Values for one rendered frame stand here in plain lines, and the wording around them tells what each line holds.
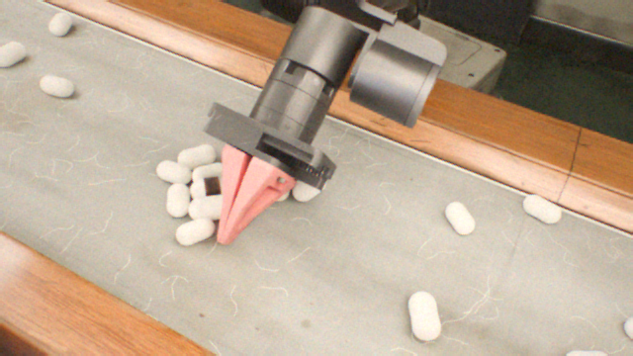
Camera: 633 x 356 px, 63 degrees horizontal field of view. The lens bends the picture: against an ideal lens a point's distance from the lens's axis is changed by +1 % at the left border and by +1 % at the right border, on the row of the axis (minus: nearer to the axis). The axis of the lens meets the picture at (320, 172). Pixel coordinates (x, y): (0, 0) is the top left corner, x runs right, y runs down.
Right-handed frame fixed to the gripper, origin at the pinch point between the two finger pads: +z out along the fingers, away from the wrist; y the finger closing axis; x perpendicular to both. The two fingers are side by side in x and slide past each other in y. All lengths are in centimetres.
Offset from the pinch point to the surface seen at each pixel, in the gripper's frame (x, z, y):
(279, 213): 5.0, -3.2, 1.6
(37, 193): -0.8, 4.7, -17.5
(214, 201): 1.2, -1.7, -2.9
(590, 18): 180, -127, 30
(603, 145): 18.5, -24.5, 26.1
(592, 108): 169, -87, 44
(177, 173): 2.5, -2.3, -8.0
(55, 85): 4.9, -4.5, -26.8
